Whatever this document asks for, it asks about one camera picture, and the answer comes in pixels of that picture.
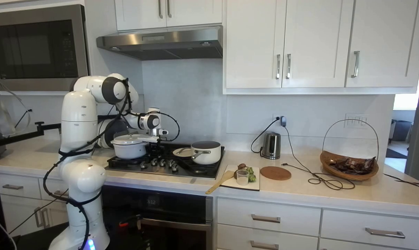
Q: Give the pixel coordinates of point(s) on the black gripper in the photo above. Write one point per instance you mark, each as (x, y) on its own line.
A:
(160, 133)

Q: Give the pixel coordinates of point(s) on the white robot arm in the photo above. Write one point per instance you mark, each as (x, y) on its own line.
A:
(79, 172)

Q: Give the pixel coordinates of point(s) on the black gas stove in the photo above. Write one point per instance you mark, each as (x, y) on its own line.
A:
(155, 152)

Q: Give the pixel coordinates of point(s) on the beige pot lid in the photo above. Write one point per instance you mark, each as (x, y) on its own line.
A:
(183, 152)

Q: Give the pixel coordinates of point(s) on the white lidded pot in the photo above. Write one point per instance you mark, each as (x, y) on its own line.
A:
(132, 147)

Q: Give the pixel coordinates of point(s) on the wooden spoon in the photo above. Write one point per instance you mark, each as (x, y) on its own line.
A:
(225, 177)

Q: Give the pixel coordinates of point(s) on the black oven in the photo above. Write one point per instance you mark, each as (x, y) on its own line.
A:
(153, 220)

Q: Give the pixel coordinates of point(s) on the steel range hood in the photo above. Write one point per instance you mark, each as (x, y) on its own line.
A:
(166, 44)

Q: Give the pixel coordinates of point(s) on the glass jar with food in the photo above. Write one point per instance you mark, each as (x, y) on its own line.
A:
(244, 174)

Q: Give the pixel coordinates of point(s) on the white cutting board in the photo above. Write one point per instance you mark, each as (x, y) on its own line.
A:
(248, 187)

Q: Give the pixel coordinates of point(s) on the brown round trivet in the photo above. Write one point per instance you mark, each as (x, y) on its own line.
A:
(275, 173)

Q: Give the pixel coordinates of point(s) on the white upper cabinets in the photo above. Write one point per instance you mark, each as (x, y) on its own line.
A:
(298, 47)

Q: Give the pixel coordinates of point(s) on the black built-in microwave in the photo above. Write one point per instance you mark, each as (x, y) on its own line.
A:
(43, 49)

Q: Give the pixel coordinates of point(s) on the white saucepan with handle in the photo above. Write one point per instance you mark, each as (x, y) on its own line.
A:
(205, 154)

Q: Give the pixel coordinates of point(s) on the wooden wire basket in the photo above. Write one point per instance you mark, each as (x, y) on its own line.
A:
(347, 167)

